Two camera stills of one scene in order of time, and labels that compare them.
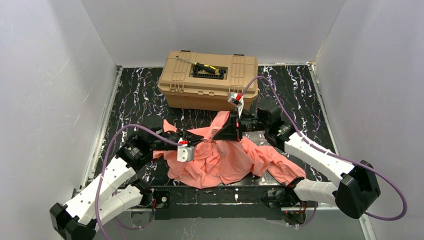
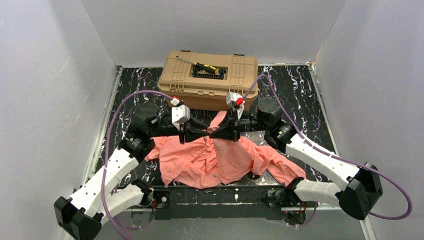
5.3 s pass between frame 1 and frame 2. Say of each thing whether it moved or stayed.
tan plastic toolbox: stayed
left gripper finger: moved
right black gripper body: stayed
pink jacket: stayed
